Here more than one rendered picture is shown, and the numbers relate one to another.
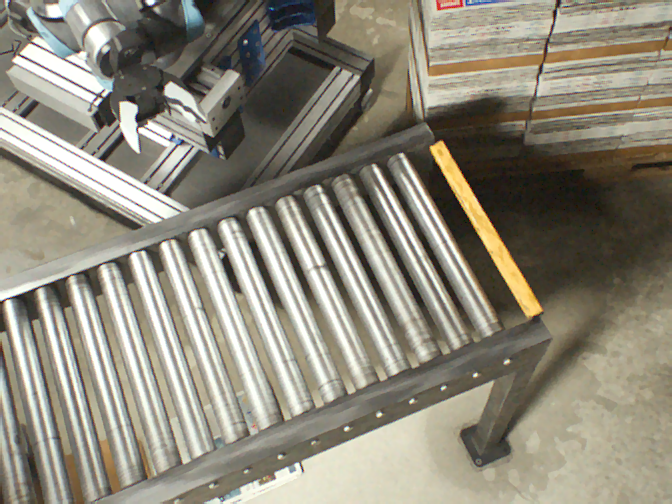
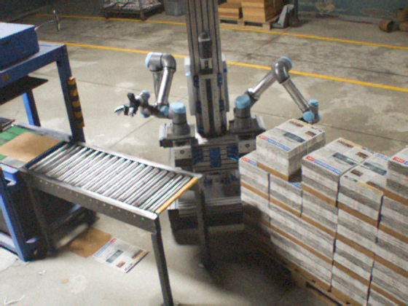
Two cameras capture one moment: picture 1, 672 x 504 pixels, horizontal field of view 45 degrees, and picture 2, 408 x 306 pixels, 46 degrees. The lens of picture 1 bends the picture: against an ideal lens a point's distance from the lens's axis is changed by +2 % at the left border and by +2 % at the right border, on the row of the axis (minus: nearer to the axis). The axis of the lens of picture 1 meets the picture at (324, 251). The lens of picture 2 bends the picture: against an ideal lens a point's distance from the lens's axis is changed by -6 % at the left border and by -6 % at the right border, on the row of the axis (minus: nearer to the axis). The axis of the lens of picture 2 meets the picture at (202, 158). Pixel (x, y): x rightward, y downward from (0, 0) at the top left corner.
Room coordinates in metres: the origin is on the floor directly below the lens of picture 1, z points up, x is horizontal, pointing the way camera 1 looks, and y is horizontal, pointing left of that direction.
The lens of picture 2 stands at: (-0.79, -2.53, 2.62)
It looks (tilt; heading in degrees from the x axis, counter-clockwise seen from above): 30 degrees down; 51
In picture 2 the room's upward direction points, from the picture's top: 6 degrees counter-clockwise
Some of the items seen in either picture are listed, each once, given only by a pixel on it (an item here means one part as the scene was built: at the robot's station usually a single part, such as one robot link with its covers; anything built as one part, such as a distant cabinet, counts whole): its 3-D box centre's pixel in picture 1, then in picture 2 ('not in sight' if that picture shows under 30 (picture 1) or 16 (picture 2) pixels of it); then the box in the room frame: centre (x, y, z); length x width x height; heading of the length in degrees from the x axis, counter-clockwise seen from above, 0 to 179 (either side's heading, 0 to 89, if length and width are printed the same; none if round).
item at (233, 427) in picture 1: (201, 338); (110, 177); (0.62, 0.26, 0.77); 0.47 x 0.05 x 0.05; 15
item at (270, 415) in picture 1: (233, 325); (116, 179); (0.63, 0.20, 0.77); 0.47 x 0.05 x 0.05; 15
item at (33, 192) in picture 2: not in sight; (41, 218); (0.21, 0.82, 0.34); 0.06 x 0.06 x 0.68; 15
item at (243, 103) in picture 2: not in sight; (242, 105); (1.73, 0.02, 0.98); 0.13 x 0.12 x 0.14; 24
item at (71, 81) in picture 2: not in sight; (76, 103); (0.85, 1.07, 1.05); 0.05 x 0.05 x 0.45; 15
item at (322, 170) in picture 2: not in sight; (338, 170); (1.47, -1.05, 0.95); 0.38 x 0.29 x 0.23; 176
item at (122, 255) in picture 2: (222, 451); (119, 253); (0.60, 0.36, 0.01); 0.37 x 0.28 x 0.01; 105
